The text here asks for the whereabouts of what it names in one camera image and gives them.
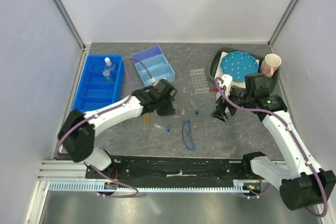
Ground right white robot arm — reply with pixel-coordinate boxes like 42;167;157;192
213;73;335;217

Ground blue compartment bin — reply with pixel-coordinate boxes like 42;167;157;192
72;55;124;113

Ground light blue box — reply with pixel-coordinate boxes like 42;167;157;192
135;55;168;74
140;64;175;86

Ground light blue cable duct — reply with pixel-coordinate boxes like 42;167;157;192
49;181;251;193

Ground purple plastic box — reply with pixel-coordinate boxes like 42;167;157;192
131;45;163;63

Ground clear test tube rack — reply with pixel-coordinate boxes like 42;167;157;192
190;69;209;94

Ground teal dotted plate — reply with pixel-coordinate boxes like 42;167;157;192
219;51;259;82

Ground pink paper cup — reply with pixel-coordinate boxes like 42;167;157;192
260;54;282;78

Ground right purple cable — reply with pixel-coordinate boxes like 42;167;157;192
215;79;329;218

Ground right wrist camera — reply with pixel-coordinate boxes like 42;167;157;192
218;74;233;91

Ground right blue cap tube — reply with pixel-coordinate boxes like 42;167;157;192
190;99;199;115

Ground glass funnel dish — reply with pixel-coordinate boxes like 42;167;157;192
174;104;185;118

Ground blue safety glasses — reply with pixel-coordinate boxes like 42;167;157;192
181;120;196;152

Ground clear flask white cap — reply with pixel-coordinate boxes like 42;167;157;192
104;57;116;71

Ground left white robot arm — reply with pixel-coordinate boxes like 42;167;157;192
57;79;177;178

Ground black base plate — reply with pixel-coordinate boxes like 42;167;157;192
85;155;274;189

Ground white paper sheet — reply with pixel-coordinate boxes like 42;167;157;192
215;51;260;88

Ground lower blue cap tube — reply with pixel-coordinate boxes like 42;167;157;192
153;124;170;132

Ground purple cable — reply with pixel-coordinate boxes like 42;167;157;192
215;79;329;218
56;58;155;197

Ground dark grey tray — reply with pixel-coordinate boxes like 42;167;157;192
209;47;280;93

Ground small glass beaker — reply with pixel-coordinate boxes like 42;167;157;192
102;70;114;83

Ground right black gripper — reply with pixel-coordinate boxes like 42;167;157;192
210;83;254;122

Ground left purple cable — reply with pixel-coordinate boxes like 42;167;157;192
56;58;155;197

